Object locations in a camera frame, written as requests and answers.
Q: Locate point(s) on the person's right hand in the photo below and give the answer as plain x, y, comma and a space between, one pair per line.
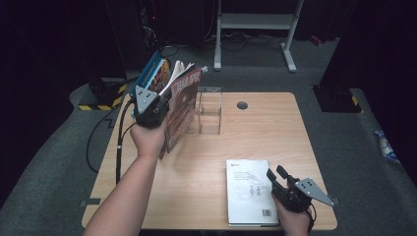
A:
296, 224

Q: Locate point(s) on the blue white packet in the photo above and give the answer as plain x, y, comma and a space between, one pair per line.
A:
385, 146

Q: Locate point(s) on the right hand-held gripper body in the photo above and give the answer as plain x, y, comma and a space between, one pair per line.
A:
311, 191

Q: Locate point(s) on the small red object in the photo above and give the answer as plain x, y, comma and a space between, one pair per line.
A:
316, 40

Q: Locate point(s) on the dark blue picture book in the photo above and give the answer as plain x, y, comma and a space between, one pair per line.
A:
147, 70

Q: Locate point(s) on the thick white book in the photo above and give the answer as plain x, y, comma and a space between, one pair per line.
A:
250, 193

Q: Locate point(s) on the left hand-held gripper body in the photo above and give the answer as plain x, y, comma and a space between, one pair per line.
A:
146, 98

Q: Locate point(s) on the round grey table grommet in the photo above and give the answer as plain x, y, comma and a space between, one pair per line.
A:
242, 105

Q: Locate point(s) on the white metal frame desk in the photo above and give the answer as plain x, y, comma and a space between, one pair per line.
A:
255, 21

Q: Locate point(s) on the person's left hand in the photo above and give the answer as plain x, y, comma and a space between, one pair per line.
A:
149, 142

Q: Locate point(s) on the crumpled white paper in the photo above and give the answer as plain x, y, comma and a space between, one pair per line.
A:
205, 69

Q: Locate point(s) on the dark reddish picture book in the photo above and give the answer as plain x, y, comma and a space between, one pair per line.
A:
183, 101

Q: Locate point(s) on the black yellow striped base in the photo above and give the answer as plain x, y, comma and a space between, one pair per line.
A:
101, 95
337, 101

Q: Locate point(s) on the sky blue picture book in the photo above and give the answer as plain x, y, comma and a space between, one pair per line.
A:
160, 77

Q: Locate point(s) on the clear acrylic book rack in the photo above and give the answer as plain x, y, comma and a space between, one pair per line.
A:
209, 111

